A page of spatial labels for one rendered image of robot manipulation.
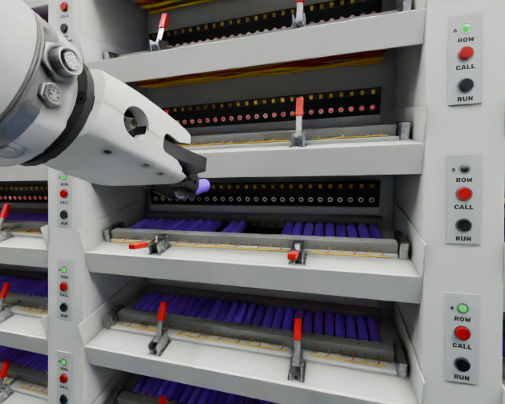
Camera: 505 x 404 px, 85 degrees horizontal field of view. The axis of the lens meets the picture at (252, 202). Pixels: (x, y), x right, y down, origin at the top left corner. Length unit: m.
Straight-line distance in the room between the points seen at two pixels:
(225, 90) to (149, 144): 0.55
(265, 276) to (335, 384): 0.20
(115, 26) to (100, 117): 0.63
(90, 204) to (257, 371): 0.46
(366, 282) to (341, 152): 0.20
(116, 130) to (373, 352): 0.52
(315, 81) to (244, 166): 0.31
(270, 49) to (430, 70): 0.24
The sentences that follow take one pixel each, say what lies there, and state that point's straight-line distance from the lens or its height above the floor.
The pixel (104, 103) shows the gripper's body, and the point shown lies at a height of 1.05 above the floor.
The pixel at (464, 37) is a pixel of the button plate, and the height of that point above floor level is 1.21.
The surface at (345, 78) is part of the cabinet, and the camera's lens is 0.70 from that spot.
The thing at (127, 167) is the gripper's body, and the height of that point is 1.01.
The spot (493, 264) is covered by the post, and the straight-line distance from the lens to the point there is 0.50.
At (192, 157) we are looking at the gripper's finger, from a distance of 0.25.
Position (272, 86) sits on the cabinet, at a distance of 0.71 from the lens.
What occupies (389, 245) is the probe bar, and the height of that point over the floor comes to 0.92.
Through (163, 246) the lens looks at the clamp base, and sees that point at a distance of 0.56.
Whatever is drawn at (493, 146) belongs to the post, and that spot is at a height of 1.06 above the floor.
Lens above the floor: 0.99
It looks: level
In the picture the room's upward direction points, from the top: straight up
